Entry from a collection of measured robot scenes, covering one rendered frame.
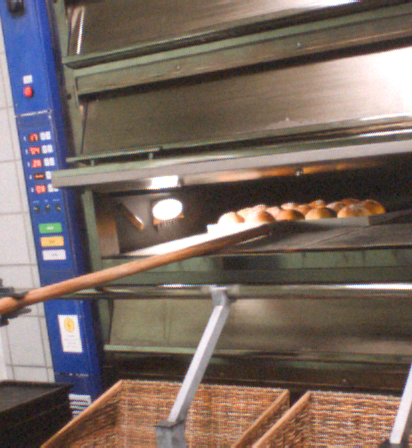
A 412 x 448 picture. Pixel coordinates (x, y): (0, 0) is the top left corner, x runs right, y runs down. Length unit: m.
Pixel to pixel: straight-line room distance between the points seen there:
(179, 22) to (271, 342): 0.81
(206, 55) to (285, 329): 0.69
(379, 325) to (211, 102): 0.68
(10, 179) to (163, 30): 0.74
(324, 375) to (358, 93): 0.67
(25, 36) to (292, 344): 1.13
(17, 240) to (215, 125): 0.83
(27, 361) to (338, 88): 1.35
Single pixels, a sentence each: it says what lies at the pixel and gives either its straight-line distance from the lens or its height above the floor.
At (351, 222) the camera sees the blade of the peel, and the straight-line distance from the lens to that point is 2.85.
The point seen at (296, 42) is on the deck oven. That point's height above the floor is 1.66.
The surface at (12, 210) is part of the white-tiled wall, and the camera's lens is 3.11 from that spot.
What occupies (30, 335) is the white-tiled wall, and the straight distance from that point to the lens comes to 3.16.
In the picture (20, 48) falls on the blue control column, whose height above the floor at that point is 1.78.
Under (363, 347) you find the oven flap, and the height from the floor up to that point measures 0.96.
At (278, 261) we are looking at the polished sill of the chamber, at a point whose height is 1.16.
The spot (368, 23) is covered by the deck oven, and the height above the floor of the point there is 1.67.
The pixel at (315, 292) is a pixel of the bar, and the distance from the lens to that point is 2.01.
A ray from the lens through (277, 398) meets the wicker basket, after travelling 2.53.
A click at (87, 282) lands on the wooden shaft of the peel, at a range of 2.35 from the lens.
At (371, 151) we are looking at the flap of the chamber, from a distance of 2.16.
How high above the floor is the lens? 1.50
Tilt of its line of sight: 5 degrees down
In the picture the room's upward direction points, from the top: 8 degrees counter-clockwise
